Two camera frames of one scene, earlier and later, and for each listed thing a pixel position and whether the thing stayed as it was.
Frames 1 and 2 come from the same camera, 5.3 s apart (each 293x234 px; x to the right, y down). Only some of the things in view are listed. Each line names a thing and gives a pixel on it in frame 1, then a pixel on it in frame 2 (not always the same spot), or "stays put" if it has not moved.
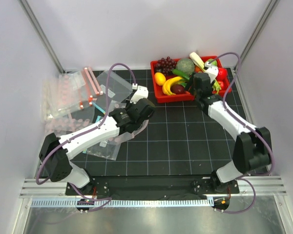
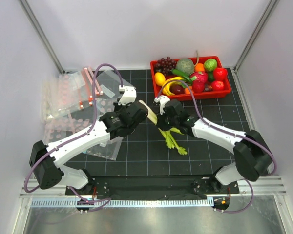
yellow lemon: x=159 y=78 stays put
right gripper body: x=191 y=87 → x=167 y=122
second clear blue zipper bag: x=108 y=150 stays put
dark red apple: x=177 y=89 stays put
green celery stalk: x=198 y=61 → x=170 y=140
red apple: x=222 y=74 stays put
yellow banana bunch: x=168 y=83 stays put
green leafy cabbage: x=212 y=61 stays put
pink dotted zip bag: x=113 y=105 → x=104 y=105
